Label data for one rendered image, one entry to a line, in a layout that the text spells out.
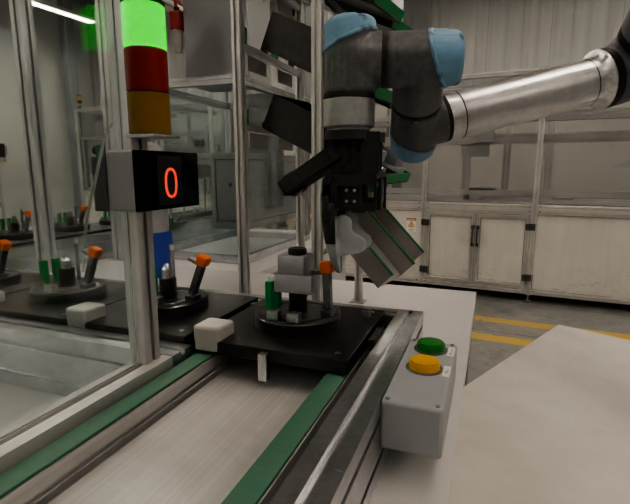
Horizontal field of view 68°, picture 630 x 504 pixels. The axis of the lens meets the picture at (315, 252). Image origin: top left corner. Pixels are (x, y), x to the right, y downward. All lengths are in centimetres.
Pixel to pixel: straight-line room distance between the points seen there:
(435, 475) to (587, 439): 24
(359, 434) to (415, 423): 9
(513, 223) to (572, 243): 51
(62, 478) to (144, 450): 8
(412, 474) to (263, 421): 19
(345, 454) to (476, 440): 28
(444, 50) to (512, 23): 882
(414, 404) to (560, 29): 904
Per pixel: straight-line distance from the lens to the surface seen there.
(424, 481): 62
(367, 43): 69
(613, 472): 72
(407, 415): 56
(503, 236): 470
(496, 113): 82
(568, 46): 936
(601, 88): 91
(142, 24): 63
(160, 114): 62
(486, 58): 940
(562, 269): 474
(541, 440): 74
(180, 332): 76
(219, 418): 62
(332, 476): 44
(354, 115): 68
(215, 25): 211
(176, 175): 63
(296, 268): 73
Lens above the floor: 122
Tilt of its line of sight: 10 degrees down
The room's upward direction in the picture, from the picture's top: straight up
